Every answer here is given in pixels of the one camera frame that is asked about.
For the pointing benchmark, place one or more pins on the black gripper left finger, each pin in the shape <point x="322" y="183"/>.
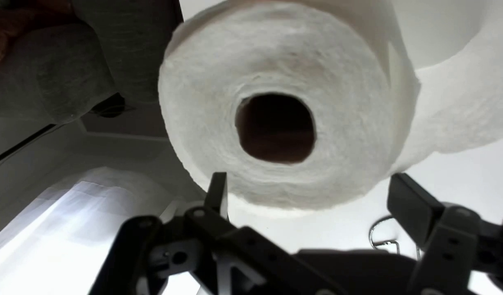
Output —
<point x="219" y="196"/>

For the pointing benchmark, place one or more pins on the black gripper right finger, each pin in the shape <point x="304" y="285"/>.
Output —
<point x="415" y="205"/>

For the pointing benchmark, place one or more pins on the white paper towel roll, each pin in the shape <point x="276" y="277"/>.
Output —
<point x="350" y="82"/>

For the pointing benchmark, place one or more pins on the grey fabric cover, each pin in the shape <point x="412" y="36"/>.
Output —
<point x="55" y="65"/>

